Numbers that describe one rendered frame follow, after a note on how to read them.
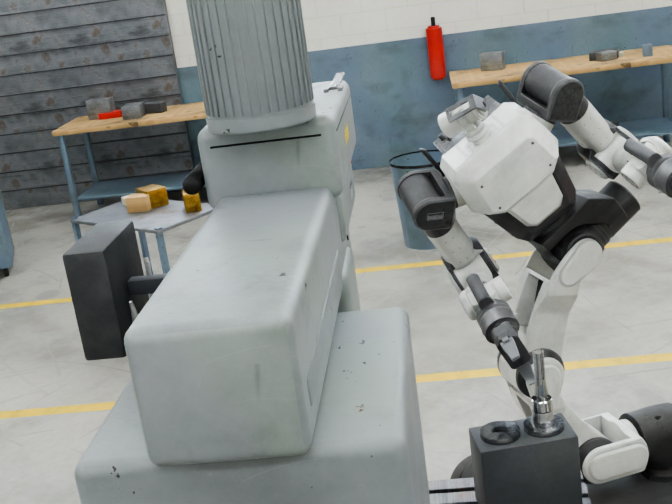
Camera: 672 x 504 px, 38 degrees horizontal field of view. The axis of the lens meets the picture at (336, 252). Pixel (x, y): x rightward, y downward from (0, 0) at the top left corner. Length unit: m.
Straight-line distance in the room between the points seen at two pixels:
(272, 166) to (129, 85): 8.13
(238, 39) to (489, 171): 0.97
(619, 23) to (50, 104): 5.51
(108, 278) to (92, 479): 0.50
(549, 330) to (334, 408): 1.39
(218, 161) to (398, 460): 0.75
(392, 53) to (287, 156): 7.77
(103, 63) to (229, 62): 8.25
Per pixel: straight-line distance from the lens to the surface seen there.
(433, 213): 2.53
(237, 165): 1.84
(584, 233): 2.69
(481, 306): 2.42
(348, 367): 1.54
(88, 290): 1.82
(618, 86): 9.81
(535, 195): 2.55
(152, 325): 1.27
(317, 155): 1.82
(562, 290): 2.68
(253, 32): 1.70
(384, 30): 9.56
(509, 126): 2.50
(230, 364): 1.25
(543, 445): 2.24
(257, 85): 1.71
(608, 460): 2.94
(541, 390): 2.24
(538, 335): 2.73
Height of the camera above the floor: 2.19
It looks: 18 degrees down
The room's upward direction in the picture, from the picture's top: 8 degrees counter-clockwise
